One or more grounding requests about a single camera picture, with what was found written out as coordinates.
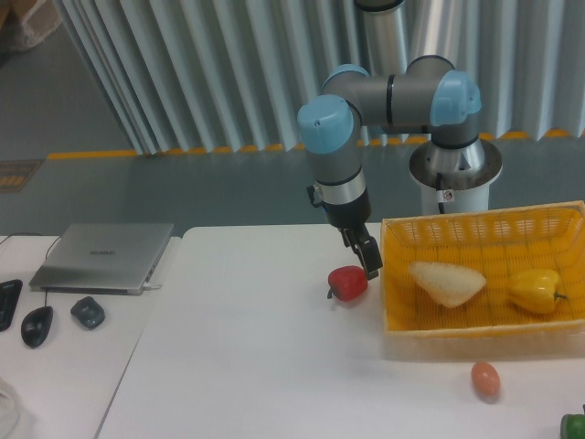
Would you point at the brown egg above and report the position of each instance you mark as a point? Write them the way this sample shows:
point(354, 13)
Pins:
point(485, 379)

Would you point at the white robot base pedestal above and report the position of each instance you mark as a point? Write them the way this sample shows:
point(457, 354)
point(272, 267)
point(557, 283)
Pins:
point(449, 201)

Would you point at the silver closed laptop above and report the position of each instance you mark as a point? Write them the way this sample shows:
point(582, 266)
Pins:
point(103, 258)

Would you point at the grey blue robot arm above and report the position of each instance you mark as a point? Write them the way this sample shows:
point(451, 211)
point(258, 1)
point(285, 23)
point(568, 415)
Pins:
point(454, 169)

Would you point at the dark grey small device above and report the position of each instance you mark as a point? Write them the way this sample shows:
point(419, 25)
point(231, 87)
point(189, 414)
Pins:
point(88, 312)

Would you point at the red bell pepper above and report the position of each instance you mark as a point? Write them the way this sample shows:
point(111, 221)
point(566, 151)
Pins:
point(346, 283)

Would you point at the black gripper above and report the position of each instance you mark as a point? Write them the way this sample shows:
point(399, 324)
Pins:
point(350, 218)

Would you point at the triangular white bread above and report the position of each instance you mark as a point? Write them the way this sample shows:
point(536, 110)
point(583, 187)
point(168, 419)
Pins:
point(447, 284)

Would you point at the yellow bell pepper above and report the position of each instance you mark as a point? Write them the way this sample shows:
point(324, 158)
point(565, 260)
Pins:
point(535, 290)

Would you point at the green object at edge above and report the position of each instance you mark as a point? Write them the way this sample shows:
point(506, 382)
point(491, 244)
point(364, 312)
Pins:
point(572, 426)

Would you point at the black keyboard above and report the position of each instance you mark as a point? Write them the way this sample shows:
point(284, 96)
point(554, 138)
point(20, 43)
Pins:
point(9, 296)

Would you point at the black computer mouse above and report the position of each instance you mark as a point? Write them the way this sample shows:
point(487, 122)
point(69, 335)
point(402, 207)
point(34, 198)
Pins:
point(36, 325)

